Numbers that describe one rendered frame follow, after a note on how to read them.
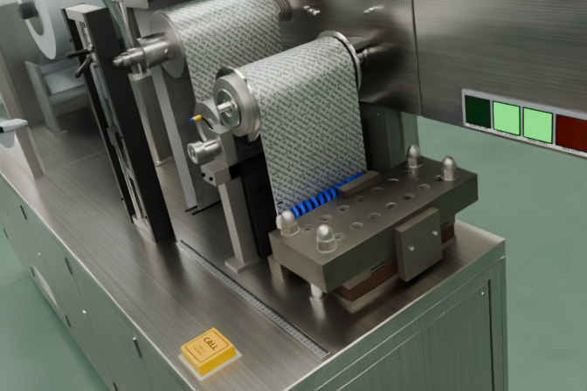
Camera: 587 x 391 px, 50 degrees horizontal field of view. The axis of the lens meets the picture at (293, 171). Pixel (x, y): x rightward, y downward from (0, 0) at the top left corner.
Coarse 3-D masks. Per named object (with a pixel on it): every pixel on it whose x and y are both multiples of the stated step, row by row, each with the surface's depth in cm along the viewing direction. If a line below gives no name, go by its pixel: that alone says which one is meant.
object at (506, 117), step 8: (496, 104) 107; (504, 104) 106; (496, 112) 108; (504, 112) 106; (512, 112) 105; (496, 120) 109; (504, 120) 107; (512, 120) 106; (496, 128) 109; (504, 128) 108; (512, 128) 106
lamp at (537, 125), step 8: (528, 112) 102; (536, 112) 101; (528, 120) 103; (536, 120) 102; (544, 120) 101; (528, 128) 104; (536, 128) 102; (544, 128) 101; (528, 136) 104; (536, 136) 103; (544, 136) 102
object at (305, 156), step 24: (312, 120) 120; (336, 120) 124; (360, 120) 128; (264, 144) 115; (288, 144) 118; (312, 144) 122; (336, 144) 125; (360, 144) 129; (288, 168) 120; (312, 168) 123; (336, 168) 127; (360, 168) 131; (288, 192) 121; (312, 192) 125
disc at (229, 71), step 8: (224, 72) 115; (232, 72) 112; (240, 80) 111; (248, 88) 110; (248, 96) 111; (256, 104) 110; (256, 112) 111; (256, 120) 112; (256, 128) 113; (240, 136) 120; (248, 136) 117; (256, 136) 115
